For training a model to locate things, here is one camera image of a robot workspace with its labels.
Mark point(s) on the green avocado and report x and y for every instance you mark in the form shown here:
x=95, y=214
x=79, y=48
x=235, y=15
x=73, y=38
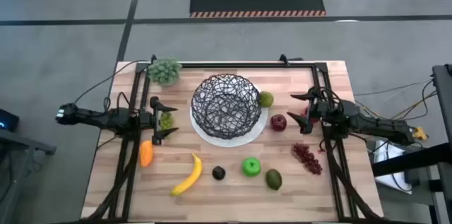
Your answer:
x=273, y=179

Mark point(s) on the black frame clamp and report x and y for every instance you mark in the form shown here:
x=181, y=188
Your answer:
x=153, y=58
x=284, y=58

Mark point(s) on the dark plum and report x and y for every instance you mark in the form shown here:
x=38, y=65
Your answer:
x=219, y=173

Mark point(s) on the black computer with blue light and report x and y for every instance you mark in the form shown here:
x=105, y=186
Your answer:
x=7, y=121

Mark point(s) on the green apple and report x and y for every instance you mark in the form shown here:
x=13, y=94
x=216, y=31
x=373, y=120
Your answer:
x=251, y=167

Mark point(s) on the white paper sheet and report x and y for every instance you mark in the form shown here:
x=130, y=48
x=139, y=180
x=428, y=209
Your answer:
x=388, y=153

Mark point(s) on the yellow plug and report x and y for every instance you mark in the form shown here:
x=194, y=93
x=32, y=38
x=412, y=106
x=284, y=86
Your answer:
x=421, y=133

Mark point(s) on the green grape bunch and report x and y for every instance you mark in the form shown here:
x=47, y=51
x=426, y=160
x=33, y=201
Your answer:
x=166, y=121

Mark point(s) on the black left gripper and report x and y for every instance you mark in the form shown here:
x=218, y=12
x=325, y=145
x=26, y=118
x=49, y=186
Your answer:
x=146, y=119

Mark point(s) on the black aluminium frame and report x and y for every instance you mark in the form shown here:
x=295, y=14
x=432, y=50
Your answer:
x=247, y=65

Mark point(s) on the orange mango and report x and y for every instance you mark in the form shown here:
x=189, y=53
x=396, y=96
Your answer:
x=146, y=153

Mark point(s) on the red apple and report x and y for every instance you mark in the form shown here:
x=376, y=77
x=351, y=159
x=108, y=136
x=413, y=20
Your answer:
x=278, y=123

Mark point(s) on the black side table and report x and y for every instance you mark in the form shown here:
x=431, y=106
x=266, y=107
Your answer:
x=443, y=93

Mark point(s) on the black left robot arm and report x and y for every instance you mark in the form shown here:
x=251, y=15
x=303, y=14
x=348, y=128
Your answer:
x=106, y=118

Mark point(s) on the white round mat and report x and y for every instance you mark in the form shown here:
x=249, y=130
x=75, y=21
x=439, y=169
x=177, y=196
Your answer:
x=229, y=142

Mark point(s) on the yellow banana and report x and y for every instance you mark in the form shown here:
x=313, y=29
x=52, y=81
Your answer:
x=192, y=178

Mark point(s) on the green potted succulent plant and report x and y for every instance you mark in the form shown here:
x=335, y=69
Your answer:
x=164, y=71

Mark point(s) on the black table beam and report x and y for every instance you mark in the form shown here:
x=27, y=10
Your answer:
x=409, y=162

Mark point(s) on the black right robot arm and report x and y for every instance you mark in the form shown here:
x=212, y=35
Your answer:
x=374, y=125

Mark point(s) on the red grape bunch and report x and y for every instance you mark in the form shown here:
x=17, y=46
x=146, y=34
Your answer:
x=307, y=158

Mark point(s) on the grey side table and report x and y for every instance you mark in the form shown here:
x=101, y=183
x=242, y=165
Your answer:
x=21, y=141

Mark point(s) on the green pear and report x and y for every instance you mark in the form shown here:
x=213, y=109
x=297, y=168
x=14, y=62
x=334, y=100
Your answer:
x=266, y=99

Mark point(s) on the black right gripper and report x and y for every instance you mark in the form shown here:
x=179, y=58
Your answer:
x=325, y=111

